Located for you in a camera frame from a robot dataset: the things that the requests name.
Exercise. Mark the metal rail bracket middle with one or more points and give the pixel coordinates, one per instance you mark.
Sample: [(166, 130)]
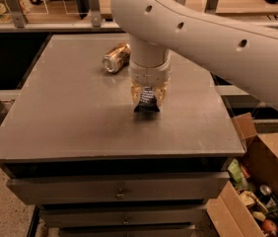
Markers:
[(96, 16)]

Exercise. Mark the orange soda can lying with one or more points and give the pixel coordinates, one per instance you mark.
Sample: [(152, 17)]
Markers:
[(117, 57)]

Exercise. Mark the dark blue rxbar wrapper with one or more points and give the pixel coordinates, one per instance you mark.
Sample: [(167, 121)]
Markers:
[(147, 102)]

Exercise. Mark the cardboard box of items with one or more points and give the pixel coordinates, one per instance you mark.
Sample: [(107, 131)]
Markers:
[(228, 214)]

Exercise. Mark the wooden desk behind rail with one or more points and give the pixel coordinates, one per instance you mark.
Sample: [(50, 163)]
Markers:
[(237, 7)]

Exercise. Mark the metal rail bracket left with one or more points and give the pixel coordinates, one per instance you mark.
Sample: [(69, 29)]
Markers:
[(18, 15)]

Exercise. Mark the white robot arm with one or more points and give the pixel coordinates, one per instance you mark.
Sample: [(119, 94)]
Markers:
[(243, 54)]

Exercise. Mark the grey drawer cabinet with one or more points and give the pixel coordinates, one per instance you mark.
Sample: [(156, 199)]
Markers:
[(74, 145)]

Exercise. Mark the green snack packet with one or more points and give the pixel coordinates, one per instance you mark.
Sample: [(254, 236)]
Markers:
[(237, 177)]

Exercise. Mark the white gripper collar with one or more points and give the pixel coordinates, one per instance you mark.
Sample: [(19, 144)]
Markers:
[(149, 74)]

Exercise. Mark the red apple in box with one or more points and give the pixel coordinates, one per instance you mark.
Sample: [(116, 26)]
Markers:
[(269, 228)]

